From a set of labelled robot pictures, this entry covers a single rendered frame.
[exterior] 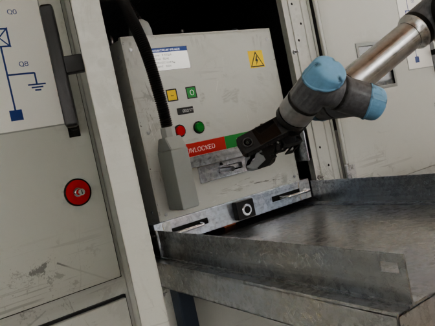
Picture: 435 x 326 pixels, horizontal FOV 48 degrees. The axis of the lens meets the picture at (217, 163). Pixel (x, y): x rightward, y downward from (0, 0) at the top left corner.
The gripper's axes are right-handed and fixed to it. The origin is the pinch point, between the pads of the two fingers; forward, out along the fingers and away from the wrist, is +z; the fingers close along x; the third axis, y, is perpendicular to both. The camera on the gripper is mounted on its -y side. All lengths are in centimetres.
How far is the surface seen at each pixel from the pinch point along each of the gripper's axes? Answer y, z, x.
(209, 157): -3.8, 7.0, 8.3
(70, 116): -55, -44, -10
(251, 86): 17.8, 2.0, 25.6
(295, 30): 35, -9, 36
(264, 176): 16.2, 15.2, 2.6
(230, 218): 0.8, 18.3, -5.5
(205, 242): -22.6, -4.0, -16.3
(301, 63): 35.3, -3.9, 27.4
